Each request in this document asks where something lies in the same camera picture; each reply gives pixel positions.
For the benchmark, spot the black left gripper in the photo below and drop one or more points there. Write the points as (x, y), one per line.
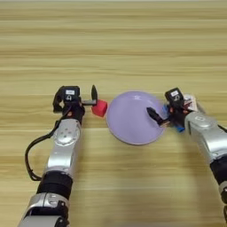
(75, 112)

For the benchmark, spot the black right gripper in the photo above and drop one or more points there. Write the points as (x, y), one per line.
(177, 113)

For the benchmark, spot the red cube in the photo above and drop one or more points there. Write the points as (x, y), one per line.
(99, 108)

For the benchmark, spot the blue glue stick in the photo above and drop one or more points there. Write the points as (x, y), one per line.
(179, 129)

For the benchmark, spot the white rectangular remote device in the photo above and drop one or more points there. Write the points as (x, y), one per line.
(191, 102)

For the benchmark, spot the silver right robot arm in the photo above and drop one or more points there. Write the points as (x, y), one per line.
(207, 136)

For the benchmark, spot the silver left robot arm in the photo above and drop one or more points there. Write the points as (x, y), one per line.
(63, 153)

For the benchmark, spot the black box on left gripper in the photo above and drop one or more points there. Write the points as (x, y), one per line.
(71, 94)

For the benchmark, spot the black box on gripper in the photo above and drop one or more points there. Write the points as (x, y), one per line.
(71, 94)
(174, 95)

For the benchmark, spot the purple round plate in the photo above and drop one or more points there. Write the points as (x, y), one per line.
(130, 121)

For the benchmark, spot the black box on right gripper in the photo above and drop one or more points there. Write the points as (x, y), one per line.
(174, 95)

